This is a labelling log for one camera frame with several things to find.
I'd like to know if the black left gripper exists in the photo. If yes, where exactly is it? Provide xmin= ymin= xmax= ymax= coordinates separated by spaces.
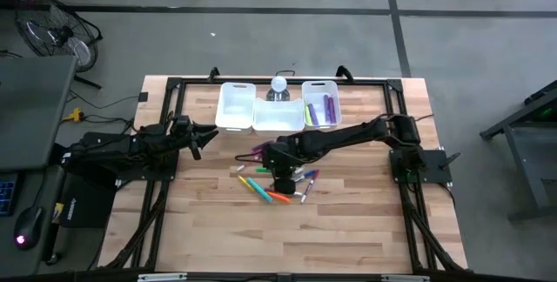
xmin=172 ymin=121 xmax=219 ymax=162

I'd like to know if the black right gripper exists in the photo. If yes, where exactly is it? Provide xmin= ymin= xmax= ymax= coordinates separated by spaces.
xmin=262 ymin=136 xmax=308 ymax=196

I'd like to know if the orange stubby highlighter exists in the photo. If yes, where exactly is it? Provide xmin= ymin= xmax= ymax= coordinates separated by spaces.
xmin=265 ymin=189 xmax=292 ymax=205

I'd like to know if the teal highlighter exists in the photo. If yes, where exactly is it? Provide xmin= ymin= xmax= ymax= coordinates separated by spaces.
xmin=245 ymin=176 xmax=274 ymax=204

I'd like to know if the blue thin marker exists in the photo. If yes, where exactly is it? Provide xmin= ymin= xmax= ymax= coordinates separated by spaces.
xmin=293 ymin=168 xmax=318 ymax=183

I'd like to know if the yellow stubby highlighter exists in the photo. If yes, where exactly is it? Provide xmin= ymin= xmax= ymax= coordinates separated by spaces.
xmin=238 ymin=174 xmax=257 ymax=192

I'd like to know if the white plastic bin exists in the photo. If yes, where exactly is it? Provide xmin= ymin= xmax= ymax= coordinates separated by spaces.
xmin=252 ymin=97 xmax=305 ymax=138
xmin=301 ymin=80 xmax=343 ymax=131
xmin=214 ymin=82 xmax=257 ymax=135

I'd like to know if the chrome lamp base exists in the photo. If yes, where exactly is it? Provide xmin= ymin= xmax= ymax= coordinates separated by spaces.
xmin=265 ymin=88 xmax=292 ymax=103

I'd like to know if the yellow plug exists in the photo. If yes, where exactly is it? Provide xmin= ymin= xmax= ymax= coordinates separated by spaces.
xmin=63 ymin=107 xmax=86 ymax=123

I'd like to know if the black printed bag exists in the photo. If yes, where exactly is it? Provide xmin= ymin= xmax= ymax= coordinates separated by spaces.
xmin=58 ymin=172 xmax=118 ymax=230

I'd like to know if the yellow label tag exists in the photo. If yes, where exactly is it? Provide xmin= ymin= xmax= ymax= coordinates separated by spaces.
xmin=51 ymin=202 xmax=65 ymax=225

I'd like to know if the grey side table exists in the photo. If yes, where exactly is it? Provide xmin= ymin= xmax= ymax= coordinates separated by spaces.
xmin=0 ymin=164 xmax=66 ymax=279

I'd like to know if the black floor fan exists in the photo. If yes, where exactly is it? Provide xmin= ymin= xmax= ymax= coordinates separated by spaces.
xmin=14 ymin=0 xmax=104 ymax=91

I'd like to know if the grey desk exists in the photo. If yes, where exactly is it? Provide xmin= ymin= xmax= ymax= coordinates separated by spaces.
xmin=0 ymin=55 xmax=77 ymax=172

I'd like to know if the black computer mouse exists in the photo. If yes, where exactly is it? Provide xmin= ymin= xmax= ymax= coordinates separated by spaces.
xmin=12 ymin=205 xmax=44 ymax=252

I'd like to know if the backlit keyboard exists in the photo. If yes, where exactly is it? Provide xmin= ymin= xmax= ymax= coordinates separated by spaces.
xmin=0 ymin=179 xmax=18 ymax=218

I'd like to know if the grey metal cart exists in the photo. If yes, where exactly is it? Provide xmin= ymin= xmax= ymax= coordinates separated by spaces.
xmin=478 ymin=79 xmax=557 ymax=222

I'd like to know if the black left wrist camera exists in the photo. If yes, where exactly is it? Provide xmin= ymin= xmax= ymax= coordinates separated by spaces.
xmin=173 ymin=114 xmax=192 ymax=131

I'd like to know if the black aluminium table frame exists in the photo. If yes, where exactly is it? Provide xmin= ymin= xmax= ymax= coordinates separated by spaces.
xmin=97 ymin=75 xmax=469 ymax=274

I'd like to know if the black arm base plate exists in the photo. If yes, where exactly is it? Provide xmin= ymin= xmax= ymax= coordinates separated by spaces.
xmin=115 ymin=146 xmax=179 ymax=183
xmin=389 ymin=149 xmax=453 ymax=185

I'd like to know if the black floor cable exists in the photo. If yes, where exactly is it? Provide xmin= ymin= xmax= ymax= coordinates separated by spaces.
xmin=68 ymin=90 xmax=141 ymax=111
xmin=82 ymin=114 xmax=136 ymax=133

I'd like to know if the silver bracket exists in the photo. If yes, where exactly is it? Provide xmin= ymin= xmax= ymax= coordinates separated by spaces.
xmin=380 ymin=274 xmax=431 ymax=282
xmin=137 ymin=272 xmax=189 ymax=282

